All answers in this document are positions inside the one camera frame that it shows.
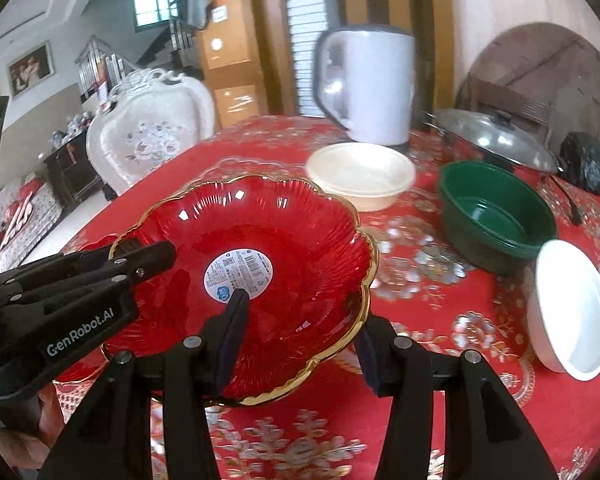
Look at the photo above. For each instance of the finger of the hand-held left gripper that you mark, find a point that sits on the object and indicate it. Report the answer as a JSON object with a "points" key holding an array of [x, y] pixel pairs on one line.
{"points": [[145, 260]]}

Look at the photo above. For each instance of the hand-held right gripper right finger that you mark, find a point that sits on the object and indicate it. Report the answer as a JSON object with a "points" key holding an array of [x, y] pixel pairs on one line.
{"points": [[369, 360]]}

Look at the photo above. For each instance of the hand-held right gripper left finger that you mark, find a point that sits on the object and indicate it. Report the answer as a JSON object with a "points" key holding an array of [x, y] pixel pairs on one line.
{"points": [[234, 322]]}

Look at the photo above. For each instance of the white plate with green rim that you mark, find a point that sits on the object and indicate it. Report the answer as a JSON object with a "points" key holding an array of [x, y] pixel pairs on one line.
{"points": [[495, 215]]}

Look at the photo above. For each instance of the floral covered sofa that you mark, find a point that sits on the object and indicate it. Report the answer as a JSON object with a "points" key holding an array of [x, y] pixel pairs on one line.
{"points": [[20, 215]]}

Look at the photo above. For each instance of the hanging grey cloth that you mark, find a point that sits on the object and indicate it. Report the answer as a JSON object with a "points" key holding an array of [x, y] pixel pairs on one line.
{"points": [[199, 5]]}

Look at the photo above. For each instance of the metal stair railing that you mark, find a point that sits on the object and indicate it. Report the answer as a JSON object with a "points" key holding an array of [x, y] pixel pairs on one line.
{"points": [[95, 65]]}

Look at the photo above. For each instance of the red glass plate gold rim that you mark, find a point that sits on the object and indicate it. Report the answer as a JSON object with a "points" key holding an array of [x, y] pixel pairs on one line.
{"points": [[290, 240]]}

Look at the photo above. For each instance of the round wooden board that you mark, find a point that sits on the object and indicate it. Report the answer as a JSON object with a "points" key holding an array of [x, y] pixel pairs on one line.
{"points": [[530, 65]]}

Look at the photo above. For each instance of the dark rock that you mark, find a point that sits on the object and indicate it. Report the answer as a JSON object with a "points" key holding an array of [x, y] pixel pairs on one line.
{"points": [[590, 160]]}

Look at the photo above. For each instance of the person's left hand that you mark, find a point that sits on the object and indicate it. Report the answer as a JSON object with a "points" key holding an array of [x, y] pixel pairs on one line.
{"points": [[27, 435]]}

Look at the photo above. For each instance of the framed wall picture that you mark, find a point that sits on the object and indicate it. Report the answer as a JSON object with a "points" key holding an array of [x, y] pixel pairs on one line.
{"points": [[30, 67]]}

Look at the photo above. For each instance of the white slatted shutter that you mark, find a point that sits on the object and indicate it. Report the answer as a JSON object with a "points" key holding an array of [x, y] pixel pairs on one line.
{"points": [[305, 35]]}

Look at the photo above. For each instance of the dark wooden cabinet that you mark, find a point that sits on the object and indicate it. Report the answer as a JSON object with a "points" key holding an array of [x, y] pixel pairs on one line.
{"points": [[70, 170]]}

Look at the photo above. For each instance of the red patterned tablecloth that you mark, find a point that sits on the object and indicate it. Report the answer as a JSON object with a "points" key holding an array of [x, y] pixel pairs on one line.
{"points": [[430, 310]]}

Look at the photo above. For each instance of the tea set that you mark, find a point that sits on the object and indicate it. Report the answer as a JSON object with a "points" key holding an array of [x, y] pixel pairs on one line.
{"points": [[72, 127]]}

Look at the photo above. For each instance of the white ornate chair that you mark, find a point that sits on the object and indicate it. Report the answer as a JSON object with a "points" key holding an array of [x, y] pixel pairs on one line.
{"points": [[150, 135]]}

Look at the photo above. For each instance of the window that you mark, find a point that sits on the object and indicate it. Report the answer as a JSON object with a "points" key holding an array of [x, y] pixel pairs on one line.
{"points": [[155, 2]]}

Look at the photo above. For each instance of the cream plastic bowl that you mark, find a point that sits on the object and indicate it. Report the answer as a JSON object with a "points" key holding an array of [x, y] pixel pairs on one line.
{"points": [[360, 170]]}

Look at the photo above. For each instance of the steel pot with lid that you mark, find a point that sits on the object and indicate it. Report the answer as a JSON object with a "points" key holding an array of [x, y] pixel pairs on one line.
{"points": [[495, 135]]}

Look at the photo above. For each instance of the white electric kettle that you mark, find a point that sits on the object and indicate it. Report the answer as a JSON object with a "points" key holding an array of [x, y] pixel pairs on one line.
{"points": [[375, 85]]}

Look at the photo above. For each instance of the cardboard boxes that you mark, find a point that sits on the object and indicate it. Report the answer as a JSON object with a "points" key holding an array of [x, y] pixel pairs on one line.
{"points": [[230, 60]]}

